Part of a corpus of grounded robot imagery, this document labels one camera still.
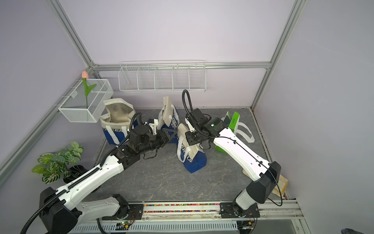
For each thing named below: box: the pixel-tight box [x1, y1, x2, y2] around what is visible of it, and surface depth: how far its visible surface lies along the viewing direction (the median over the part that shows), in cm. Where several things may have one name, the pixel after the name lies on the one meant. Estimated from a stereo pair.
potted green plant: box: [31, 141, 89, 184], surface depth 67 cm
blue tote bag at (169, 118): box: [157, 96, 181, 144], surface depth 91 cm
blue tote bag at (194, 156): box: [176, 122, 207, 174], surface depth 79 cm
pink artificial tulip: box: [81, 70, 97, 109], surface depth 85 cm
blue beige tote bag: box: [99, 97, 139, 146], surface depth 86 cm
